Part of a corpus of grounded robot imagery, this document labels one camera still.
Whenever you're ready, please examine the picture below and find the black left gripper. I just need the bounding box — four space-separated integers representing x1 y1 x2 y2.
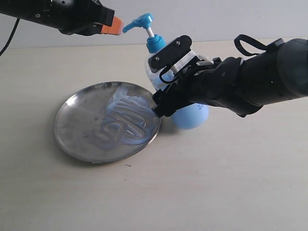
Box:
57 0 124 37

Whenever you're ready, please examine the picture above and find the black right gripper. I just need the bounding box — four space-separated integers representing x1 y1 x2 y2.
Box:
152 69 217 117

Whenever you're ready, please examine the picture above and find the blue pump lotion bottle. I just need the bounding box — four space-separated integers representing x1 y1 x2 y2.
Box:
123 13 209 130

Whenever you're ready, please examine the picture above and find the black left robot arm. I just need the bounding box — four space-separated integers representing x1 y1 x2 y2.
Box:
0 0 124 36

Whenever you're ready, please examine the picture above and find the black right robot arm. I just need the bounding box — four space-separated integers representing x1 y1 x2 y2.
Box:
148 34 308 117

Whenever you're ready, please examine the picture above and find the blue soap smear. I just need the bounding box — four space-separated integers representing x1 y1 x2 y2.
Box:
83 85 161 151

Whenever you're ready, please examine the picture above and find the round stainless steel plate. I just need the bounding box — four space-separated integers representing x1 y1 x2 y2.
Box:
53 81 162 164

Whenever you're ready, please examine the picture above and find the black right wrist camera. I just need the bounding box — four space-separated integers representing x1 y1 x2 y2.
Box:
148 35 192 73

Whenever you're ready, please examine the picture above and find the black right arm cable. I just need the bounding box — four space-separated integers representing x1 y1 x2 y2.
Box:
234 34 268 57

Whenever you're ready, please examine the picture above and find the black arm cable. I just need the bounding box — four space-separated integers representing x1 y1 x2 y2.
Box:
234 34 268 57
0 18 20 57

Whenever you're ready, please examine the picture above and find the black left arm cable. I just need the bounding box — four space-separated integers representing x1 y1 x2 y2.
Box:
0 18 20 57

